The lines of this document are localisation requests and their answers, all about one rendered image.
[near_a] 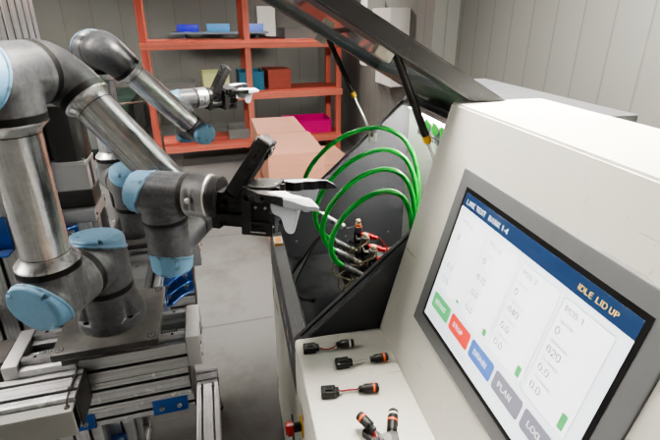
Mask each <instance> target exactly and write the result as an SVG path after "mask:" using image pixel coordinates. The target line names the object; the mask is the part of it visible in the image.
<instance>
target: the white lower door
mask: <svg viewBox="0 0 660 440"><path fill-rule="evenodd" d="M272 274H273V268H272ZM272 289H273V300H274V309H275V327H276V345H277V362H278V375H277V376H278V387H279V397H280V404H281V411H282V417H283V424H284V432H285V439H286V440H297V432H295V433H294V434H293V436H292V437H288V435H286V427H285V422H287V420H290V421H292V422H297V415H296V390H295V383H294V379H293V373H292V369H291V364H290V358H289V353H288V347H287V342H286V337H285V331H284V326H283V321H282V315H281V310H280V305H279V300H278V295H277V290H276V284H275V279H274V274H273V286H272Z"/></svg>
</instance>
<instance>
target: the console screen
mask: <svg viewBox="0 0 660 440"><path fill-rule="evenodd" d="M413 317H414V318H415V320H416V321H417V323H418V325H419V326H420V328H421V329H422V331H423V333H424V334H425V336H426V337H427V339H428V341H429V342H430V344H431V345H432V347H433V349H434V350H435V352H436V353H437V355H438V356H439V357H440V359H441V360H442V362H443V363H444V365H445V367H446V368H447V370H448V371H449V373H450V375H451V376H452V378H453V379H454V381H455V383H456V384H457V386H458V387H459V389H460V391H461V392H462V394H463V395H464V397H465V398H466V400H467V402H468V404H469V405H470V407H471V409H472V410H473V412H474V413H475V415H476V417H477V418H478V420H479V421H480V423H481V425H482V426H483V428H484V429H485V431H486V432H487V434H488V436H489V437H490V439H491V440H625V438H626V437H627V435H628V433H629V432H630V430H631V428H632V426H633V424H634V422H635V421H636V419H637V417H638V416H639V414H640V412H641V410H642V409H643V407H644V405H645V404H646V402H647V400H648V398H649V397H650V395H651V393H652V392H653V390H654V388H655V387H656V385H657V383H658V381H659V380H660V288H659V287H657V286H656V285H654V284H652V283H651V282H649V281H648V280H646V279H644V278H643V277H641V276H640V275H638V274H636V273H635V272H633V271H632V270H630V269H629V268H628V267H626V266H625V265H623V264H621V263H620V262H618V261H617V260H615V259H613V258H612V257H610V256H609V255H607V254H605V253H604V252H602V251H601V250H599V249H597V248H596V247H594V246H592V245H590V244H589V243H587V242H586V241H584V240H582V239H581V238H579V237H578V236H576V235H574V234H573V233H571V232H569V231H568V230H566V229H565V228H563V227H561V226H560V225H558V224H557V223H555V222H553V221H552V220H550V219H549V218H547V217H545V216H544V215H542V214H541V213H539V212H537V211H536V210H534V209H533V208H531V207H529V206H528V205H526V204H525V203H523V202H521V201H520V200H518V199H517V198H515V197H513V196H512V195H510V194H509V193H507V192H505V191H503V190H502V189H500V188H498V187H497V186H495V185H494V184H492V183H490V182H489V181H487V180H486V179H484V178H482V177H481V176H479V175H478V174H476V173H474V172H473V171H471V170H470V169H469V168H465V170H464V173H463V176H462V179H461V182H460V184H459V187H458V190H457V193H456V196H455V199H454V202H453V204H452V207H451V210H450V213H449V216H448V219H447V222H446V225H445V227H444V230H443V233H442V236H441V239H440V242H439V245H438V247H437V250H436V252H435V255H434V258H433V261H432V264H431V266H430V269H429V272H428V275H427V278H426V281H425V284H424V287H423V289H422V292H421V295H420V298H419V301H418V304H417V307H416V309H415V312H414V315H413Z"/></svg>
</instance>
